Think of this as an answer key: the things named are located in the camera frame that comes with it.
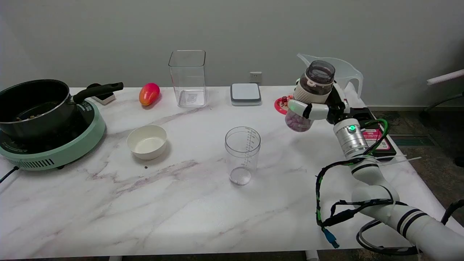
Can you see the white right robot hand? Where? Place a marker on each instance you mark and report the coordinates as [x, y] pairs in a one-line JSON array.
[[317, 111]]

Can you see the clear jar with cream sleeve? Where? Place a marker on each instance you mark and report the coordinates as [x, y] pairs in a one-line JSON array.
[[319, 78]]

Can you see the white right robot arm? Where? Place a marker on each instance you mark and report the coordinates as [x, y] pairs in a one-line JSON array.
[[377, 197]]

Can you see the transparent measuring cup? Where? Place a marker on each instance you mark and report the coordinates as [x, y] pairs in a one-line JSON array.
[[242, 152]]

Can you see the red round coaster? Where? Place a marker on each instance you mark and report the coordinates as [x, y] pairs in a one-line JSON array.
[[280, 105]]

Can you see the transparent plastic pitcher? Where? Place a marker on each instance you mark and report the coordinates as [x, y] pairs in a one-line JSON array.
[[344, 70]]

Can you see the white grey kitchen scale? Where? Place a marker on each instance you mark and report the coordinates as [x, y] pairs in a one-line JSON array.
[[245, 93]]

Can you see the black box with pink label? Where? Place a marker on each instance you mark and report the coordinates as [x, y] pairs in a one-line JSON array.
[[384, 146]]

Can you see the floor vent grille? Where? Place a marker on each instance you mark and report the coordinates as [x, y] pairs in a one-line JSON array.
[[411, 140]]

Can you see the white zip tie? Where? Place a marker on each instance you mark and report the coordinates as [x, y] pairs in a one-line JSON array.
[[406, 159]]

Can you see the black chair leg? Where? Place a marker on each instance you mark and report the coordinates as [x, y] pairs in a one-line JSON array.
[[440, 101]]

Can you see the square transparent storage container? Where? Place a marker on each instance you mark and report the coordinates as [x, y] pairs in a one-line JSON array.
[[187, 79]]

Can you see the white padded tube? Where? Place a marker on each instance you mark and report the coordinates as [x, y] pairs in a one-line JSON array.
[[446, 77]]

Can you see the red orange mango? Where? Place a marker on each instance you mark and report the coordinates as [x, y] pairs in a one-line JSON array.
[[149, 94]]

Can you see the white ceramic bowl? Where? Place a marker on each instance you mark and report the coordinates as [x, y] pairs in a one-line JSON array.
[[146, 143]]

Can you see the green induction cooker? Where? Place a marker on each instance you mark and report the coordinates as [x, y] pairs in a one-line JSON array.
[[72, 148]]

